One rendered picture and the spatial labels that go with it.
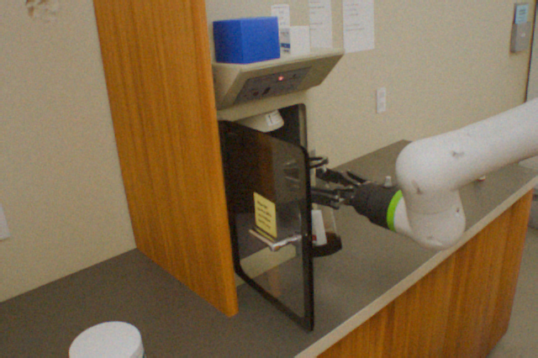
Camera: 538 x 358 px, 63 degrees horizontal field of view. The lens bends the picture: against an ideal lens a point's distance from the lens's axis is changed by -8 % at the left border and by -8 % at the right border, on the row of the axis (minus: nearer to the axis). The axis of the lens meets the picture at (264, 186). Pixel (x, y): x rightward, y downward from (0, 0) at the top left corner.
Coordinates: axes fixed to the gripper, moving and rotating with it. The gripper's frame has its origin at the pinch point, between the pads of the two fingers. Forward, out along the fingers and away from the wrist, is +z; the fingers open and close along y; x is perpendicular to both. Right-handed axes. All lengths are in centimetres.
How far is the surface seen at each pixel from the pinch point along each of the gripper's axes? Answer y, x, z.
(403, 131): -122, 26, 57
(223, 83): 18.0, -25.3, 5.8
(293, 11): -8.3, -38.5, 11.5
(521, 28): -263, -17, 56
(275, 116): -2.3, -12.7, 14.1
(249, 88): 12.5, -23.4, 4.3
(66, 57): 36, -32, 54
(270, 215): 19.8, -0.5, -8.8
